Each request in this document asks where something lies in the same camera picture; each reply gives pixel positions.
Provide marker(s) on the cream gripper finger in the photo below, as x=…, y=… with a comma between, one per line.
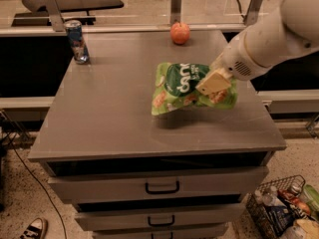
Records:
x=215, y=81

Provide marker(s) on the green rice chip bag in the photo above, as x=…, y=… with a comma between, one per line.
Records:
x=175, y=89

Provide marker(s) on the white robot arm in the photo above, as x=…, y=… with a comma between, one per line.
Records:
x=290, y=31

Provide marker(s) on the blue redbull can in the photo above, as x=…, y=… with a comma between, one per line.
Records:
x=76, y=41

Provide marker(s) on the red apple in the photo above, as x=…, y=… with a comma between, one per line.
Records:
x=179, y=33

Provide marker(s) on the grey drawer cabinet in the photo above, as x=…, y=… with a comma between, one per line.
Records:
x=100, y=142

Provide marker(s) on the clear plastic bottle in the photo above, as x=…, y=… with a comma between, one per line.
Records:
x=270, y=197

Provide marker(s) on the black and white sneaker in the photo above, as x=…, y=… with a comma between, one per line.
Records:
x=37, y=229

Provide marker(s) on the right metal bracket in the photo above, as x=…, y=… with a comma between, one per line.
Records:
x=252, y=13

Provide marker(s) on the metal bracket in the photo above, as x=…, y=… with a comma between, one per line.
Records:
x=175, y=11
x=54, y=15
x=252, y=13

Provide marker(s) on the middle metal bracket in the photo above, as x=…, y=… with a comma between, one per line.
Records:
x=175, y=11

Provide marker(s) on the top drawer black handle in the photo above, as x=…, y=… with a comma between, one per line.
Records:
x=160, y=189

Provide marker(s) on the drawer black handle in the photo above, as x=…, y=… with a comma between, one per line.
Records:
x=161, y=221
x=162, y=235
x=160, y=189

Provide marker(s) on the wire basket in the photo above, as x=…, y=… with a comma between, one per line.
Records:
x=294, y=220

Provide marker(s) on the middle drawer black handle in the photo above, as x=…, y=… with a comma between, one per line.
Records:
x=161, y=221

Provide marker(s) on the bottom drawer black handle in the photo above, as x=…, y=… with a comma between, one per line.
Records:
x=162, y=235

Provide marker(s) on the left metal bracket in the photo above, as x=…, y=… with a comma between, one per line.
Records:
x=54, y=15

